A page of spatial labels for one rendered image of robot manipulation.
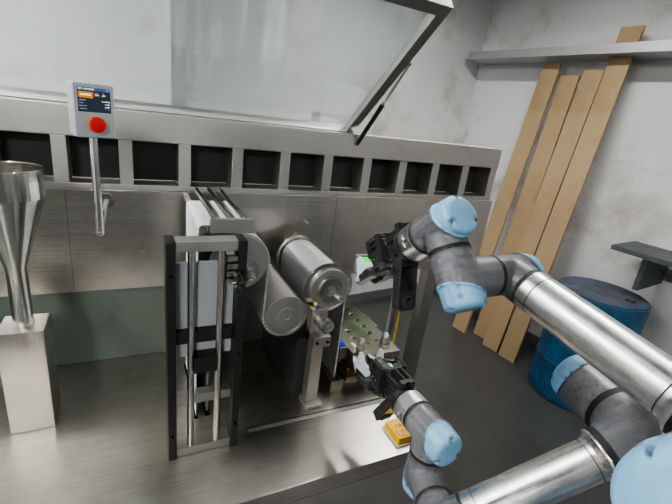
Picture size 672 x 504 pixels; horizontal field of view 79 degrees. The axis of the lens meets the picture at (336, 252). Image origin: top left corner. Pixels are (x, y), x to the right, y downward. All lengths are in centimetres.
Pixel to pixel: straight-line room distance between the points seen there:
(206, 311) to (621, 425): 83
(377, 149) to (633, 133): 247
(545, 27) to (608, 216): 162
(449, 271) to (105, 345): 110
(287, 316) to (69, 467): 59
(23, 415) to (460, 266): 106
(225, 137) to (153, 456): 86
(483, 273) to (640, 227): 291
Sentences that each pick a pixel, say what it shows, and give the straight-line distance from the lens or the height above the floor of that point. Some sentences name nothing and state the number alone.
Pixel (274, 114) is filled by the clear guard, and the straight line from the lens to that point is 132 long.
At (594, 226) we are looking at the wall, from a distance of 371.
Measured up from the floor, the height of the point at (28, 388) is 102.
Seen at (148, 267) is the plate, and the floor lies 121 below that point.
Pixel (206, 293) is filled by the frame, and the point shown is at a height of 131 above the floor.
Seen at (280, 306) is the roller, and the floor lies 120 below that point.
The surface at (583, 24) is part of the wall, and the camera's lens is 399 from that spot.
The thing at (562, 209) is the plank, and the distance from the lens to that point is 346.
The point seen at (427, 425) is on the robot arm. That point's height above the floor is 114.
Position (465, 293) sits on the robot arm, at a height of 146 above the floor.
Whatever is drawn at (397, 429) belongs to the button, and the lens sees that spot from 122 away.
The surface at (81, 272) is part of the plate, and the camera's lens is 137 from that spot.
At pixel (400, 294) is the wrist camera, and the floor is 138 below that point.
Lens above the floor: 171
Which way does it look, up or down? 19 degrees down
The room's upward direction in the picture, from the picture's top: 7 degrees clockwise
